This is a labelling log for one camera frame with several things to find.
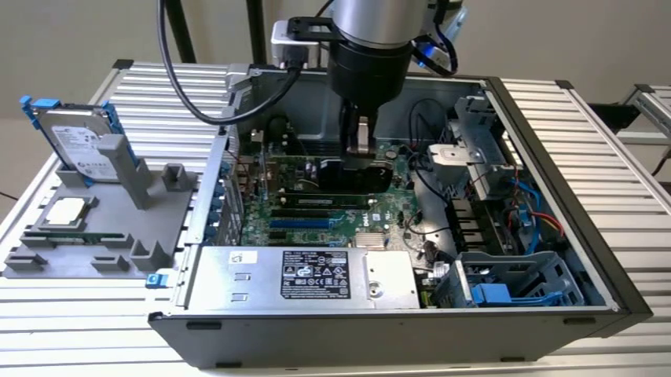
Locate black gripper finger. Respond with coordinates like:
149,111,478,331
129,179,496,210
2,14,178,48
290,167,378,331
340,112,380,170

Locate green motherboard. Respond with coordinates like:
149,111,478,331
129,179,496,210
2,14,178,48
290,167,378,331
237,137,436,252

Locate installed RAM stick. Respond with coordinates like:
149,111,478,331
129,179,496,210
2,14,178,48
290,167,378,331
285,197,368,208

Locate blue expansion slot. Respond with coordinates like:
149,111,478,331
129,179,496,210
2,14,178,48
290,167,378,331
268,217,336,230

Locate black stand pole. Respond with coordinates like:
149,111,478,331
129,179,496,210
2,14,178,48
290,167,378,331
165,0,198,64
245,0,272,66

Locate small silver heatsink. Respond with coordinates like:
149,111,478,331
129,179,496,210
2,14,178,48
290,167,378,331
354,232,389,251

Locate silver power supply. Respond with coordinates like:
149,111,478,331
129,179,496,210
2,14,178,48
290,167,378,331
185,246,420,311

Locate grey disk bay cage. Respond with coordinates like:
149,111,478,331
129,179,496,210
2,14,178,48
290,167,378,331
433,251,585,309

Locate blue connector block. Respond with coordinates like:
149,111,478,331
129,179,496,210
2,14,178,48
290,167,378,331
469,284,512,308

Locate black box beside table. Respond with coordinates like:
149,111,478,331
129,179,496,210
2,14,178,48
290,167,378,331
585,102,641,130

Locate open grey PC case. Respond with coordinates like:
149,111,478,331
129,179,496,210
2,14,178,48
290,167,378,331
148,64,653,370

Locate grey parts rack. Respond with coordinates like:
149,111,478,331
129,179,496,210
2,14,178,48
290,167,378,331
1,133,202,280

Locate metal slat side table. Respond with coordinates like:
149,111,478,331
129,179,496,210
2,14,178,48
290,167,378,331
614,83,671,147

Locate hard disk in blue carrier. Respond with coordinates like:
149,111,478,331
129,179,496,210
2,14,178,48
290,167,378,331
17,95,137,185

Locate loose green RAM stick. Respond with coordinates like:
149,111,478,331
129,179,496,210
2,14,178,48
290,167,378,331
22,231,126,242

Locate silver CPU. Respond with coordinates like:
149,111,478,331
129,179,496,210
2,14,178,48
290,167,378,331
41,197,88,228

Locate black looped wire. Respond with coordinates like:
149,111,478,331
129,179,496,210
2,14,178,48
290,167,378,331
406,97,449,174

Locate metal drive bay bracket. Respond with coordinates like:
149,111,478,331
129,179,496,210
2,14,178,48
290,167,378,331
426,95,525,201

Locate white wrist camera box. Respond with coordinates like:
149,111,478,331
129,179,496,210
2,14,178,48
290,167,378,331
269,18,336,72

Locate thick black camera cable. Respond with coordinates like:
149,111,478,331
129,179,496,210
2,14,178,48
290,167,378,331
158,0,336,127

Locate blue data wire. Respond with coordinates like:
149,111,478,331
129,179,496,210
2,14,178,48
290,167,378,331
505,176,549,256

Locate red wire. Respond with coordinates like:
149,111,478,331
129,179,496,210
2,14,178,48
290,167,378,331
529,211,565,237

